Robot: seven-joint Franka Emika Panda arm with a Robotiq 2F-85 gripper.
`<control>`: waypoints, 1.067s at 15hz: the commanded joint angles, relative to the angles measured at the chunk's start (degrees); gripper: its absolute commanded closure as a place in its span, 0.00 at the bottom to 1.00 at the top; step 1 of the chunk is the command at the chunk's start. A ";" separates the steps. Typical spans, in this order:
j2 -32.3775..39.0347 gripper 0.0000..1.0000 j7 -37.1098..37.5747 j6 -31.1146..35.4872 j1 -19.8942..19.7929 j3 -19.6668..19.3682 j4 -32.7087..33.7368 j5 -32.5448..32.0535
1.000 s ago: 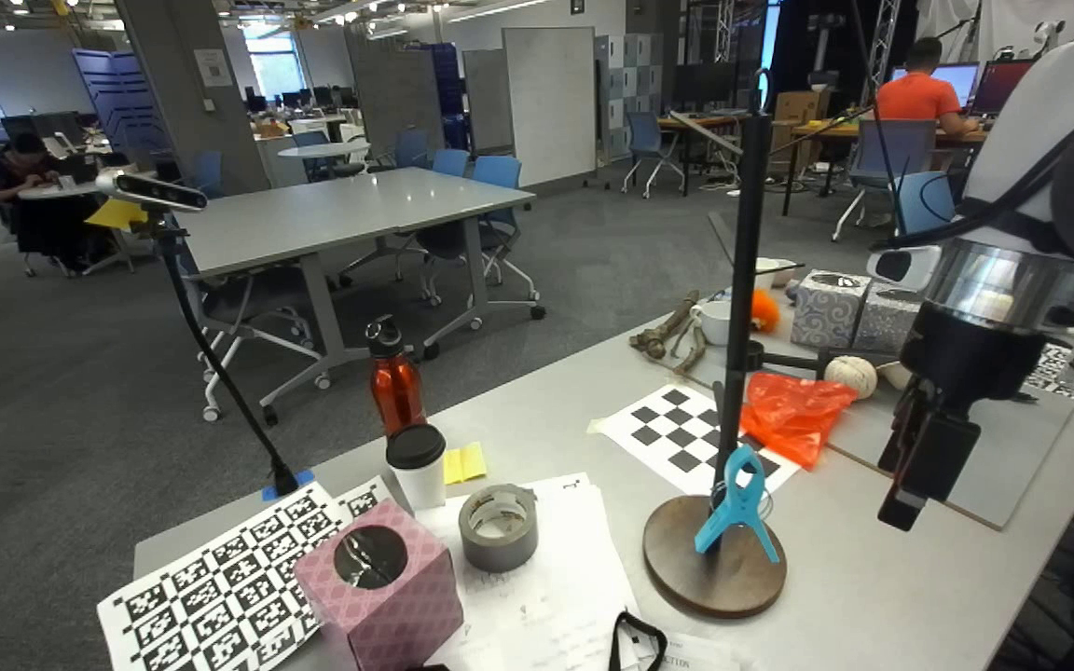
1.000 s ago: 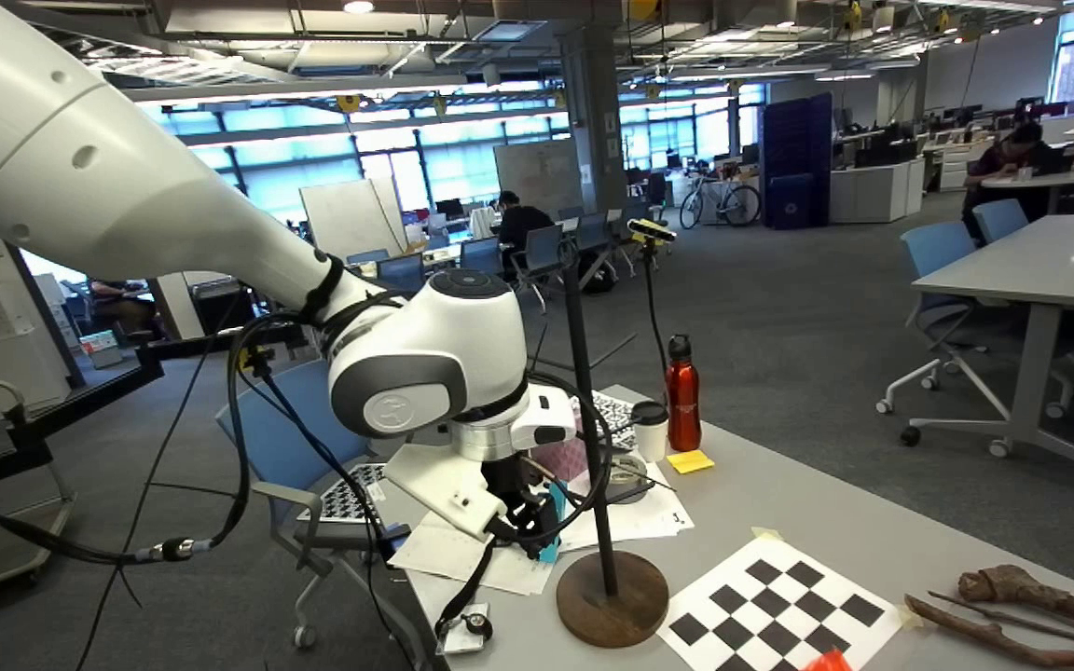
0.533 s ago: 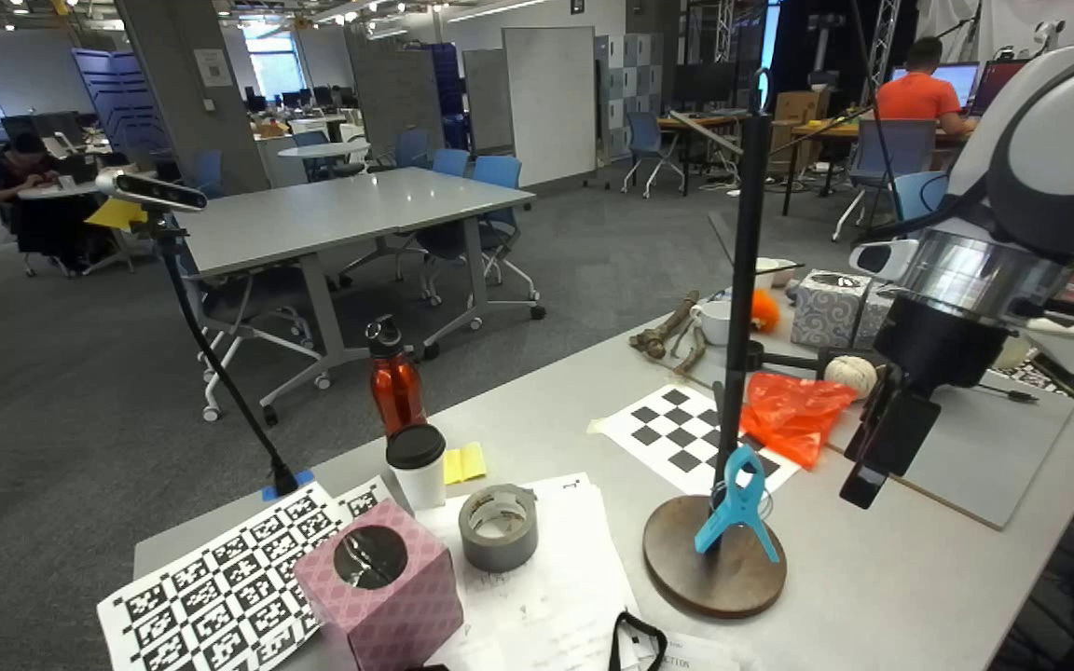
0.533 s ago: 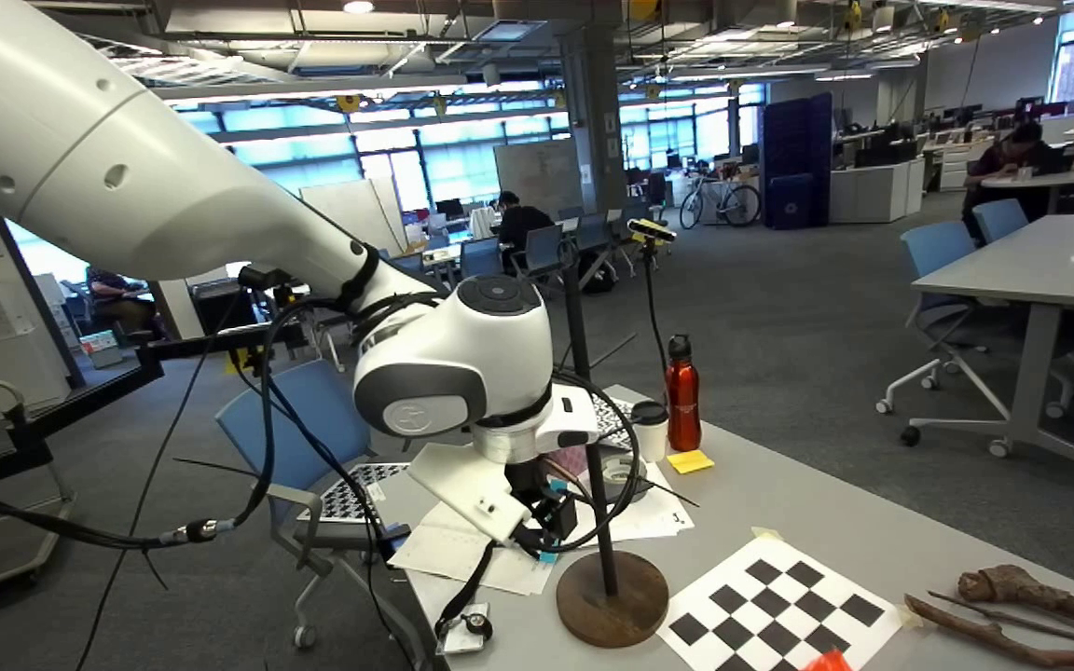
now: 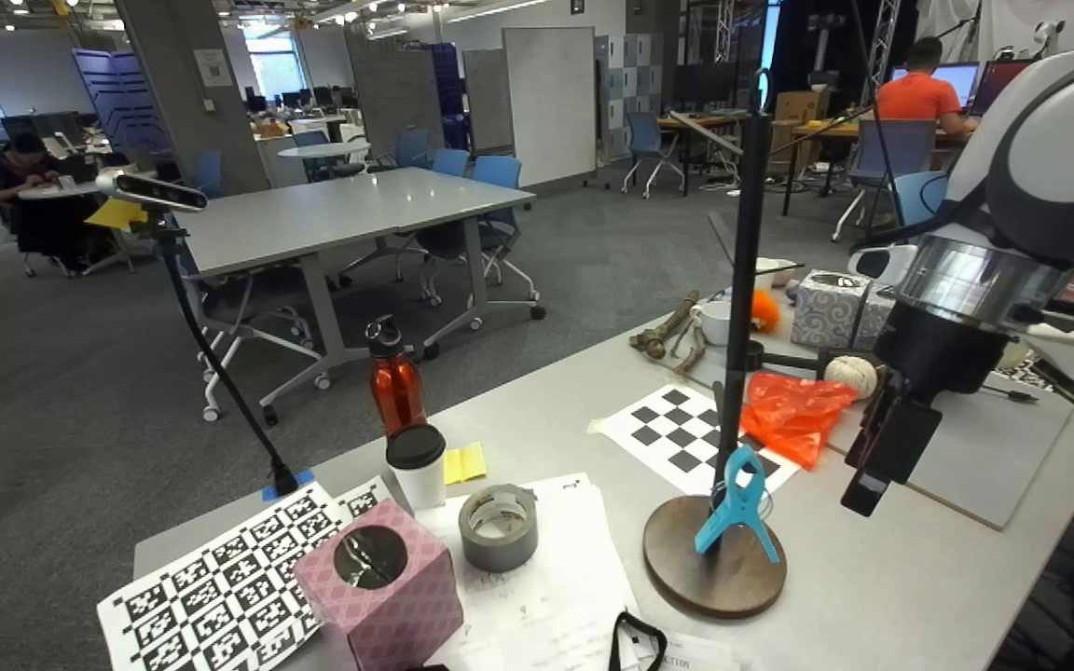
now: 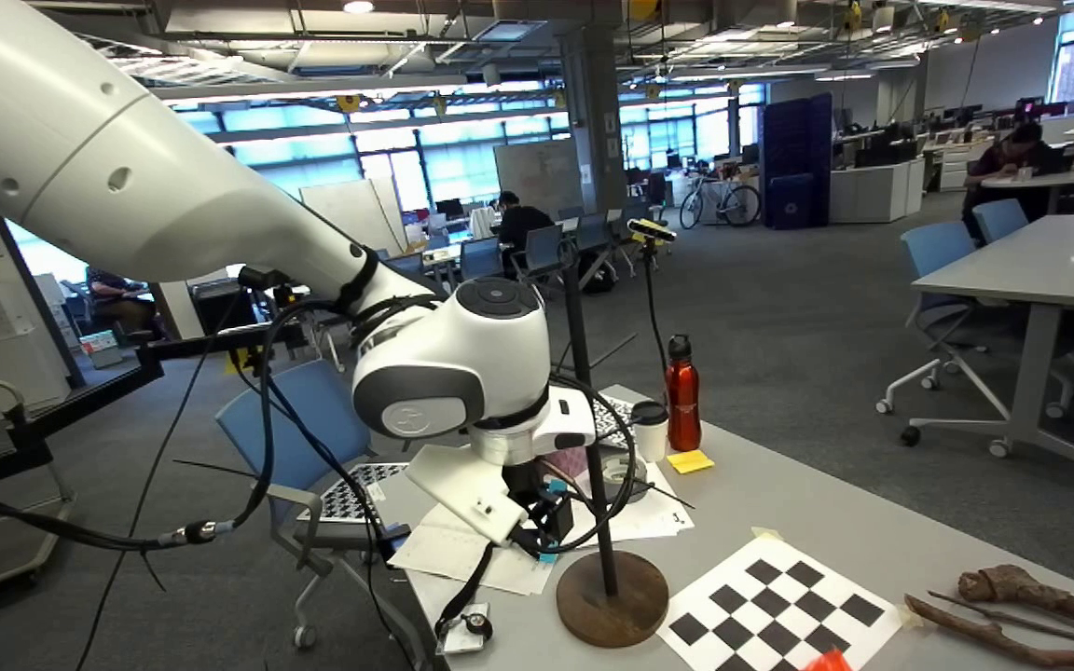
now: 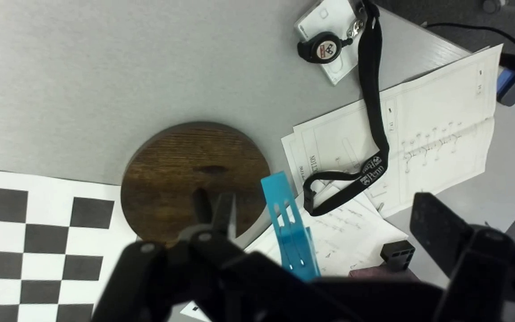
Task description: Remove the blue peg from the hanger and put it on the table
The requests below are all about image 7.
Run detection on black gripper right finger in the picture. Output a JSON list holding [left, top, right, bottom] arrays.
[[409, 192, 475, 291]]

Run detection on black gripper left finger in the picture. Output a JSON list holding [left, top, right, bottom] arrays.
[[209, 192, 239, 239]]

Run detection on blue plastic peg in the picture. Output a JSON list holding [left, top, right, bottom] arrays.
[[259, 171, 323, 283]]

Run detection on black hanger stand wooden base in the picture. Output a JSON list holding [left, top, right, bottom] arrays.
[[119, 122, 273, 248]]

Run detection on small black block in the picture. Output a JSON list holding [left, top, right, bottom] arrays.
[[381, 239, 416, 274]]

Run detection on white printed paper sheets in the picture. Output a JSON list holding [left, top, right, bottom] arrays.
[[245, 42, 504, 280]]

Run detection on black white checkerboard paper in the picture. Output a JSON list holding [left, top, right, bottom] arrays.
[[0, 169, 137, 322]]

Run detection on white ID card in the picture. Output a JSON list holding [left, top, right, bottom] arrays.
[[295, 0, 366, 87]]

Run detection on black lanyard with badge reel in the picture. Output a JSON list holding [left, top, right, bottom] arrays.
[[295, 0, 391, 219]]

